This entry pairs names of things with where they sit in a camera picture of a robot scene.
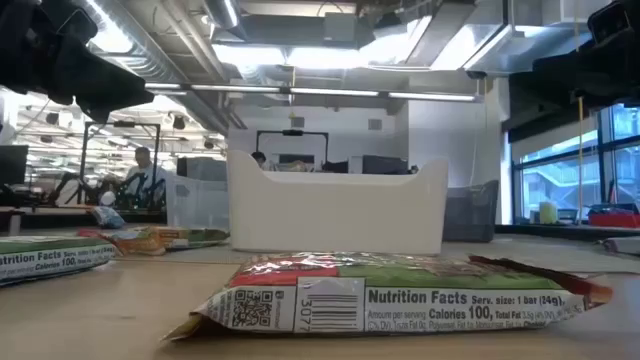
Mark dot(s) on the black aluminium table frame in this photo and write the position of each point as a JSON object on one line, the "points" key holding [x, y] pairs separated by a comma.
{"points": [[550, 231]]}

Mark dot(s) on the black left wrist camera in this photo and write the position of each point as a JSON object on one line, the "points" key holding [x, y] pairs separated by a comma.
{"points": [[77, 24]]}

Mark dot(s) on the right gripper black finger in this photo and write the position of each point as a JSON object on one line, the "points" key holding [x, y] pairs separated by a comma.
{"points": [[550, 75]]}

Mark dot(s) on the person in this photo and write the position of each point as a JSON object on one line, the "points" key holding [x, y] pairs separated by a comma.
{"points": [[260, 159], [145, 172]]}

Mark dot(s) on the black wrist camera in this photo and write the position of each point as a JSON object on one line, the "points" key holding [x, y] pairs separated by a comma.
{"points": [[77, 24], [615, 20]]}

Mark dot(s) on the silver rectangular air duct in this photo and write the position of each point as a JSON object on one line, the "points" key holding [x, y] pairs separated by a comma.
{"points": [[480, 40]]}

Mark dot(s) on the yellow green bottle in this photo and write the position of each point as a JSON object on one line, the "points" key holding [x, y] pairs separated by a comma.
{"points": [[548, 214]]}

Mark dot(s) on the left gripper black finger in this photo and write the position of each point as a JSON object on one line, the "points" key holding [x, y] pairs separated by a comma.
{"points": [[110, 80], [95, 102]]}

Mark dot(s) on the red box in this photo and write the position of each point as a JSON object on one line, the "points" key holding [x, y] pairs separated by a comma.
{"points": [[615, 221]]}

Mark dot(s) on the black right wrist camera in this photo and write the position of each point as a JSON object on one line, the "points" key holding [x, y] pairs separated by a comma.
{"points": [[615, 20]]}

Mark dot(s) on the black computer monitor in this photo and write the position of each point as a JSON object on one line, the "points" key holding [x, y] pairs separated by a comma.
{"points": [[385, 165], [12, 165]]}

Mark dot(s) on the blue granola bar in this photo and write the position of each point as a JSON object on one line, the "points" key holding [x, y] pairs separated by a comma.
{"points": [[109, 218]]}

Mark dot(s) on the silver spiral air duct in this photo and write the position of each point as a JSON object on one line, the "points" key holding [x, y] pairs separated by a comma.
{"points": [[145, 60]]}

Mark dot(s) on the dark grey plastic bin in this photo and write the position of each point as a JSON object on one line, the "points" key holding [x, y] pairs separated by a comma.
{"points": [[470, 215]]}

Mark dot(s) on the white plastic bin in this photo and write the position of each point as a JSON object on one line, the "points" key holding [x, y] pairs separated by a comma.
{"points": [[335, 215]]}

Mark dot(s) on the black background robot arms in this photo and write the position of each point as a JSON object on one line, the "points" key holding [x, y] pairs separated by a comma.
{"points": [[75, 187]]}

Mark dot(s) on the orange green granola bar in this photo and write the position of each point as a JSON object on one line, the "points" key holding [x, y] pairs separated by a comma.
{"points": [[145, 242]]}

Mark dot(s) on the long ceiling light strip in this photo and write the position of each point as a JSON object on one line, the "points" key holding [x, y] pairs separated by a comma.
{"points": [[330, 92]]}

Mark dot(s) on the clear plastic bin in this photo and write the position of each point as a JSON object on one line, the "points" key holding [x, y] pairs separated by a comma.
{"points": [[197, 205]]}

